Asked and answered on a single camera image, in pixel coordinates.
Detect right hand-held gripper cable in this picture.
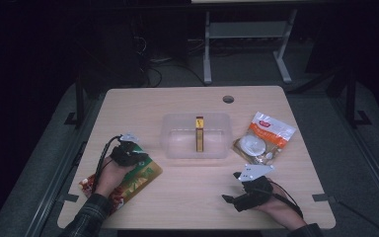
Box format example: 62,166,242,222
267,180,304,218

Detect small gold snack packet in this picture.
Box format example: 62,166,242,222
195,116,205,153

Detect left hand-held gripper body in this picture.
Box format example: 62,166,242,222
110,132,144,167

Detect black tape strip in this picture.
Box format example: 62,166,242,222
58,193,80,203
311,193,337,203

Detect green and red snack packet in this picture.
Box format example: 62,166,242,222
78,144,164,215

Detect black metal stand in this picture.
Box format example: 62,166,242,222
343,65,373,129
63,73,87,129

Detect black floor cables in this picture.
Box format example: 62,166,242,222
131,33,208,88

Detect white metal table frame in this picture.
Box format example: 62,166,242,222
202,9,299,85

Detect person's left hand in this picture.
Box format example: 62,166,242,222
93,157,136,198

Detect orange and white snack packet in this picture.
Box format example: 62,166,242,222
231,111,297,165

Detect clear plastic container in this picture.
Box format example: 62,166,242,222
160,113,234,160

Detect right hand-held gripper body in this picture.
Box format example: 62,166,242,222
233,163,275,212

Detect thin black floor cable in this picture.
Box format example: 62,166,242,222
337,200,379,237

